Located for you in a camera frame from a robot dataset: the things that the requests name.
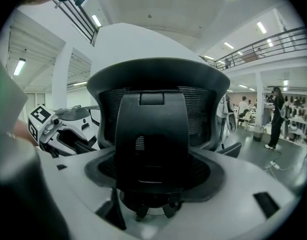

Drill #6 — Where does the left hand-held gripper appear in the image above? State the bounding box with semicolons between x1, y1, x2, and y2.
27;104;98;159

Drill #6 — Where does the black office chair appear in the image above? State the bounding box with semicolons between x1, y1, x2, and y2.
84;57;243;222

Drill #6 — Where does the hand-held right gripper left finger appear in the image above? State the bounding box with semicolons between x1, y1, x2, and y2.
37;146;119;238

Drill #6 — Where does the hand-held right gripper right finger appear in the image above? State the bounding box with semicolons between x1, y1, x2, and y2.
127;150;296;239

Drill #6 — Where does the black balcony railing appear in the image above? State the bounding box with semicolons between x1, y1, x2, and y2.
53;0;99;46
213;26;307;71

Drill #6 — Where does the person's left forearm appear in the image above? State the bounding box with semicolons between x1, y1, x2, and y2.
13;121;42;146

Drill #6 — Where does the white storage shelf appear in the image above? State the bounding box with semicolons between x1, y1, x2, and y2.
280;93;307;145

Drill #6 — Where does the grey basket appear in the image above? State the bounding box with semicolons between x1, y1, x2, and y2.
252;123;266;142

